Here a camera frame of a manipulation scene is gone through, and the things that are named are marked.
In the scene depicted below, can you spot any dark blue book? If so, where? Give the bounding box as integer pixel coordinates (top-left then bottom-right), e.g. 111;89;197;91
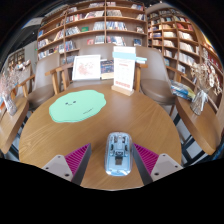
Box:
100;59;115;80

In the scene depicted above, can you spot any white sign on wooden base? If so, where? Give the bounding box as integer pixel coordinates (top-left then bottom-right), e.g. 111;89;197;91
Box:
110;45;137;97

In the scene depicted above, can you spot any white framed picture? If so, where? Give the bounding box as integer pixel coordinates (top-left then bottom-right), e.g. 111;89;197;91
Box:
71;54;102;82

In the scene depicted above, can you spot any wide wooden bookshelf unit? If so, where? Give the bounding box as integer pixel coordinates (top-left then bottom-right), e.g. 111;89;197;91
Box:
35;0;148;66

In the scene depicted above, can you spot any small distant wooden bookshelf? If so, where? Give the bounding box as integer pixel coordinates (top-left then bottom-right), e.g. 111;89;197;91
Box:
7;48;27;69

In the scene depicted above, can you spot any curved wooden bookshelf unit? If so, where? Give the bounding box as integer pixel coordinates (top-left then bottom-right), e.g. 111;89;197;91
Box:
146;7;224;111

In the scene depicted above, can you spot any light blue book stack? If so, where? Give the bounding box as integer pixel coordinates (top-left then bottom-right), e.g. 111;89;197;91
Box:
112;51;148;64

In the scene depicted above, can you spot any green cloud-shaped mouse pad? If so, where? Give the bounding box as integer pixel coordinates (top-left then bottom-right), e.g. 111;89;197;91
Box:
48;89;108;124

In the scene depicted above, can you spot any stack of colourful books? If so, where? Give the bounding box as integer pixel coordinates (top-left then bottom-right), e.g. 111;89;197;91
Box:
170;79;197;102

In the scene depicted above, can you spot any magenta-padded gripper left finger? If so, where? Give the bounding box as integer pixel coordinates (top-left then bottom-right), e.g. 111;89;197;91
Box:
41;143;92;186

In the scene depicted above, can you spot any transparent light blue computer mouse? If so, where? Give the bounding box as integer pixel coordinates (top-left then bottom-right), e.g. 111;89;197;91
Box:
104;131;134;177

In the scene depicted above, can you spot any round wooden side table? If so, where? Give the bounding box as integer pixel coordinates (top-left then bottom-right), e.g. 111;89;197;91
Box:
0;96;30;155
175;96;223;157

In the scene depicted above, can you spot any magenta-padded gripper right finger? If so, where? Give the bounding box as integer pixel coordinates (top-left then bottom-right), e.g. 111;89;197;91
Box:
131;143;184;186

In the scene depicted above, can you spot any glass vase with dried flowers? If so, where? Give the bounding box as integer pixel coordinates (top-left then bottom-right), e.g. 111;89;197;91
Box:
189;48;223;117
0;66;26;117

